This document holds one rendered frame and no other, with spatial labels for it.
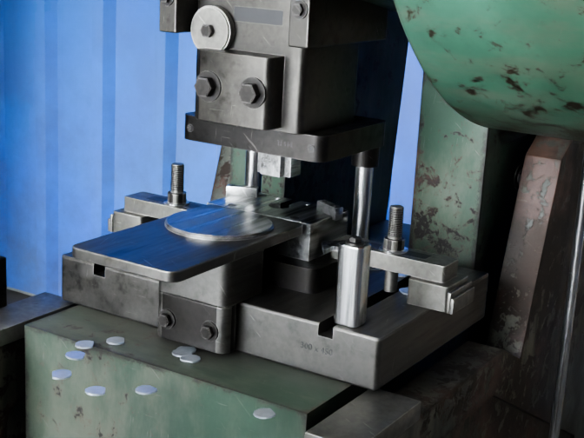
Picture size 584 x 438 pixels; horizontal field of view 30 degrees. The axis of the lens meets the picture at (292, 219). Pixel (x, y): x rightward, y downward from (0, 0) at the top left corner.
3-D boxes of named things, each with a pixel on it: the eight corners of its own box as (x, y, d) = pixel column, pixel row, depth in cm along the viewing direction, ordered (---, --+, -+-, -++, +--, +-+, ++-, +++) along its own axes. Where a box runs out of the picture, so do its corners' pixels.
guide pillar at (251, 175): (254, 222, 144) (258, 117, 140) (240, 219, 145) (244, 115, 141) (262, 219, 145) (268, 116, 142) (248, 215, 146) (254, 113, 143)
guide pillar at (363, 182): (362, 246, 135) (370, 135, 132) (347, 242, 136) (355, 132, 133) (371, 242, 137) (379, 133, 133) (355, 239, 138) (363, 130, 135)
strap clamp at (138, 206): (208, 255, 138) (210, 176, 136) (107, 230, 147) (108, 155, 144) (235, 245, 143) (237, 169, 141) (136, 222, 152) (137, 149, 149)
